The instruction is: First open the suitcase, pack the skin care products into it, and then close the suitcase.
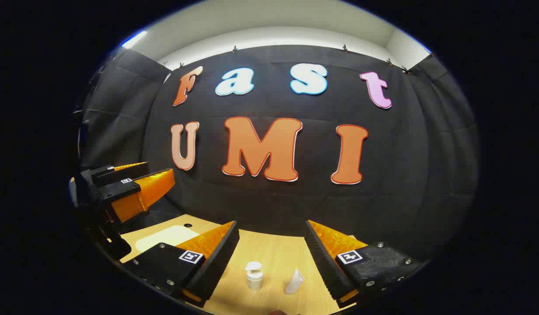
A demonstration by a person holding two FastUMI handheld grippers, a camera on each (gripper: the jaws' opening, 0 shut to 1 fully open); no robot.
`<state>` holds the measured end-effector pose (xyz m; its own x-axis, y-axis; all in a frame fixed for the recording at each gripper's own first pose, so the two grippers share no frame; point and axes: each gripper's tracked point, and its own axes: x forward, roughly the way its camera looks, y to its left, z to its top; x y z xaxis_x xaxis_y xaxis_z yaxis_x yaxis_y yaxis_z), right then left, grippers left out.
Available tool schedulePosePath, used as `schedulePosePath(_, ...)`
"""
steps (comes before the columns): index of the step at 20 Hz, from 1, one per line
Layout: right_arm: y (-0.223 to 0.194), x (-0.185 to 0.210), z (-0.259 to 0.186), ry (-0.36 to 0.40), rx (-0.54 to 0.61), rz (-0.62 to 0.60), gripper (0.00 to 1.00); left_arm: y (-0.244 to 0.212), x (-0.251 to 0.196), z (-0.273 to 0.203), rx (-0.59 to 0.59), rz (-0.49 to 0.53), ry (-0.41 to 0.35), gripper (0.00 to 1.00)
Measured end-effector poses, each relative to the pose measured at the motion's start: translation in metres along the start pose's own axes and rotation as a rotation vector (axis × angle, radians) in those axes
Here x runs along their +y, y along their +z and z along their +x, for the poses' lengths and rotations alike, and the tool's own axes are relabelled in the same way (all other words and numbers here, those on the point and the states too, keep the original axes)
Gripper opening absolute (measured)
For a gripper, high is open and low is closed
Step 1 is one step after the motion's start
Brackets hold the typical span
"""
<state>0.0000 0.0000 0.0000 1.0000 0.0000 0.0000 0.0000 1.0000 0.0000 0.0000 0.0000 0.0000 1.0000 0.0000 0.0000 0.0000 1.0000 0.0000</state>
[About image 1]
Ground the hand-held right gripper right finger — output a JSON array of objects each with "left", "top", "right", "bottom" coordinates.
[{"left": 304, "top": 220, "right": 427, "bottom": 309}]

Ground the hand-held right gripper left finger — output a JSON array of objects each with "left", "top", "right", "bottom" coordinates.
[{"left": 123, "top": 220, "right": 240, "bottom": 308}]

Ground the white squeeze tube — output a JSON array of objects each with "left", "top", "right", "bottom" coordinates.
[{"left": 284, "top": 269, "right": 305, "bottom": 295}]

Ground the white pump bottle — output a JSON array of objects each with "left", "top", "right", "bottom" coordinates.
[{"left": 245, "top": 261, "right": 264, "bottom": 291}]

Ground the pale yellow suitcase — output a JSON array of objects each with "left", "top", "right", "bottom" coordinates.
[{"left": 135, "top": 225, "right": 201, "bottom": 254}]

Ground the black backdrop cloth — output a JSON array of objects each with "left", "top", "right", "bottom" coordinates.
[{"left": 73, "top": 44, "right": 480, "bottom": 263}]

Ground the ceiling light strip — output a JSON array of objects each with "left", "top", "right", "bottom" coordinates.
[{"left": 121, "top": 30, "right": 148, "bottom": 49}]

